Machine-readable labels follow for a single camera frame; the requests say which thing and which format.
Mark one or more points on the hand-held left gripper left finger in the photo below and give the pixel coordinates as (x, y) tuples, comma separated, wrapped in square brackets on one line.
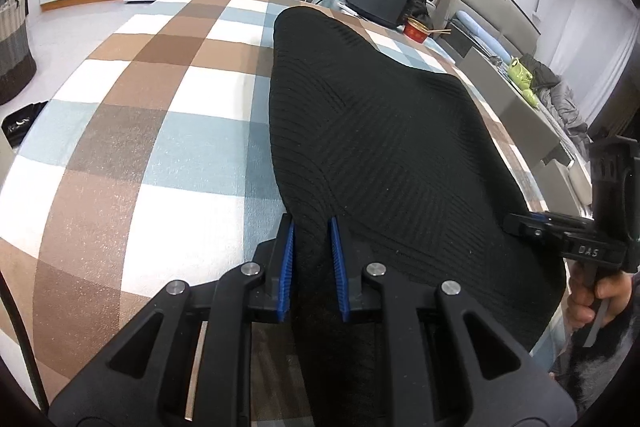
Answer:
[(286, 267)]

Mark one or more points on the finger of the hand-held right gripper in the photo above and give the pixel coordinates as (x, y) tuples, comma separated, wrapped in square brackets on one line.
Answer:
[(522, 227), (570, 219)]

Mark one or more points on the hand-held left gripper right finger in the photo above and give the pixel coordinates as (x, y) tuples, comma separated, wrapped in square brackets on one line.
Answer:
[(339, 267)]

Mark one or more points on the black knit sweater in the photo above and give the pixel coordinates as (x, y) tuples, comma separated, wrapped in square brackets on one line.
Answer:
[(380, 132)]

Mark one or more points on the person's right forearm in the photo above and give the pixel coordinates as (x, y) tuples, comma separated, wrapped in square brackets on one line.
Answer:
[(605, 367)]

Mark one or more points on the person's right hand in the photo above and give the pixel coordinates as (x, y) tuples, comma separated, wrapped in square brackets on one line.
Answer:
[(615, 289)]

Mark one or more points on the small grey box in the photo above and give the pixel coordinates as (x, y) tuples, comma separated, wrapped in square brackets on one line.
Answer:
[(575, 187)]

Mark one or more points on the grey duvet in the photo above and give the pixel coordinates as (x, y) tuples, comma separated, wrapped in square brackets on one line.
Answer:
[(565, 107)]

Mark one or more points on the grey bench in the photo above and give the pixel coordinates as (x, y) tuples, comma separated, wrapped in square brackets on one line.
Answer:
[(520, 117)]

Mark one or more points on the small green frog toy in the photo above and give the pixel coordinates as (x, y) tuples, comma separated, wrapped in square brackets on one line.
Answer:
[(530, 98)]

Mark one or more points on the large green frog toy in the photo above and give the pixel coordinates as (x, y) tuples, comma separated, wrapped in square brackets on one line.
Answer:
[(519, 71)]

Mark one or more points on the white curtain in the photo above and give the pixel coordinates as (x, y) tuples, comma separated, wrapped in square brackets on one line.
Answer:
[(585, 32)]

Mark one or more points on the checked blanket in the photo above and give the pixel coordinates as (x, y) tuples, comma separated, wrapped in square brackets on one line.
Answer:
[(150, 157)]

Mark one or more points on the light blue pillow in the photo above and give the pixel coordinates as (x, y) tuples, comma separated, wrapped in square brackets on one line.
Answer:
[(475, 24)]

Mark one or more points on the wooden chopsticks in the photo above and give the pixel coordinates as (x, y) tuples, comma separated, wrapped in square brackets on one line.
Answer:
[(440, 32)]

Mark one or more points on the grey padded headboard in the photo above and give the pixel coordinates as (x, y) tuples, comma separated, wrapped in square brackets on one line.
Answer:
[(495, 7)]

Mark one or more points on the red bowl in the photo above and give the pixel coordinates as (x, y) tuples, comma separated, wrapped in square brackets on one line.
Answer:
[(416, 32)]

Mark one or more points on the woven basket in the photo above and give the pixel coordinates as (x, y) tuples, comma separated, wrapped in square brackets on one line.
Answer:
[(15, 47)]

